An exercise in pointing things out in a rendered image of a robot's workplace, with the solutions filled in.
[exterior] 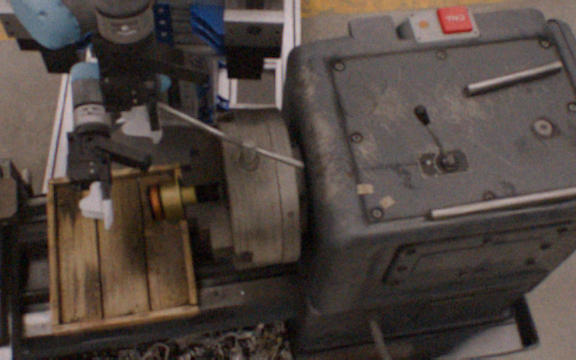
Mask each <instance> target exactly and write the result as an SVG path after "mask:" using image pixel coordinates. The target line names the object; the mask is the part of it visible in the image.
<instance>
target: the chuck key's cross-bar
mask: <svg viewBox="0 0 576 360"><path fill-rule="evenodd" d="M158 105H159V110H161V111H163V112H165V113H168V114H170V115H172V116H174V117H176V118H178V119H180V120H182V121H184V122H186V123H188V124H190V125H192V126H194V127H198V128H200V129H202V130H204V131H206V132H208V133H210V134H212V135H214V136H216V137H218V138H220V139H223V140H225V141H227V142H230V143H233V144H235V145H238V146H241V147H243V141H244V140H241V139H239V138H236V137H233V136H231V135H228V134H226V133H224V132H221V131H219V130H217V129H215V128H213V127H211V126H209V125H207V124H205V123H203V122H201V121H199V120H196V119H194V118H192V117H190V116H187V115H185V114H183V113H181V112H179V111H177V110H175V109H173V108H171V107H169V106H167V105H165V104H163V103H161V102H158ZM253 152H254V153H257V154H260V155H263V156H266V157H269V158H271V159H274V160H277V161H279V162H282V163H285V164H287V165H290V166H293V167H295V168H298V169H301V170H303V168H304V166H305V164H304V163H301V162H299V161H296V160H293V159H291V158H288V157H285V156H283V155H280V154H277V153H275V152H272V151H269V149H267V148H264V147H261V146H257V145H256V147H255V149H254V151H253Z"/></svg>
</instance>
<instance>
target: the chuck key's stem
mask: <svg viewBox="0 0 576 360"><path fill-rule="evenodd" d="M255 147H256V140H255V138H254V137H252V136H247V137H246V138H245V139H244V141H243V158H244V159H245V162H244V163H246V164H249V165H252V163H253V160H254V158H255V153H254V152H253V151H254V149H255Z"/></svg>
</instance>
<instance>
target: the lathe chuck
mask: <svg viewBox="0 0 576 360"><path fill-rule="evenodd" d="M223 116H229V117H230V116H232V119H233V120H232V121H231V122H229V123H224V122H219V123H218V124H217V118H222V117H223ZM214 121H215V125H217V127H218V129H219V131H221V132H224V133H226V134H228V135H231V136H233V137H236V138H239V139H241V140H244V139H245V138H246V137H247V136H252V137H254V138H255V140H256V145H257V146H261V147H264V148H267V149H269V151H272V152H273V148H272V143H271V138H270V133H269V129H268V125H267V122H266V118H265V116H264V113H263V111H262V110H261V109H260V108H256V109H248V110H239V111H231V112H222V113H216V114H215V118H214ZM220 148H221V158H222V167H223V177H224V182H220V184H225V189H226V197H227V206H228V213H229V219H230V225H231V231H232V237H233V243H234V250H235V253H236V254H242V251H249V252H251V259H249V260H248V261H245V262H242V261H236V259H235V254H234V255H231V257H232V261H233V265H234V268H235V269H243V268H250V267H256V266H264V265H271V264H278V263H281V261H282V256H283V230H282V216H281V204H280V195H279V187H278V179H277V172H276V166H275V160H274V159H271V158H269V157H266V156H263V155H260V154H257V153H255V155H256V156H257V158H259V164H257V166H256V167H255V168H253V169H245V168H243V167H242V166H241V164H240V158H241V156H242V155H243V147H241V146H238V145H235V144H233V143H230V142H227V141H225V140H223V139H220Z"/></svg>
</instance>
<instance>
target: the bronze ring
mask: <svg viewBox="0 0 576 360"><path fill-rule="evenodd" d="M147 195H148V202H149V207H150V212H151V216H152V219H153V221H154V222H162V221H164V220H165V219H167V220H168V222H173V221H178V220H183V221H184V222H185V221H187V216H186V207H185V205H186V204H194V203H199V198H198V193H196V188H195V185H190V186H185V187H184V186H183V184H182V182H181V181H180V178H179V175H175V178H171V179H166V180H161V182H160V184H158V183H155V184H151V185H148V186H147Z"/></svg>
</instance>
